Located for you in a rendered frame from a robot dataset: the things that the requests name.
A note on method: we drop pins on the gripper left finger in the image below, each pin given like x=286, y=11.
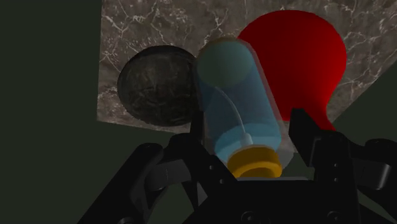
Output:
x=155, y=167

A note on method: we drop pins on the red round vase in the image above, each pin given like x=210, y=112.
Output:
x=297, y=62

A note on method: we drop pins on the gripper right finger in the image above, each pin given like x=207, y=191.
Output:
x=335, y=161

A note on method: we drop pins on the clear blue bottle yellow cap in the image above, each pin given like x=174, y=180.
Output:
x=242, y=102

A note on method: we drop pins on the dark grey round bowl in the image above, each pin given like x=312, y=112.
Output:
x=155, y=86

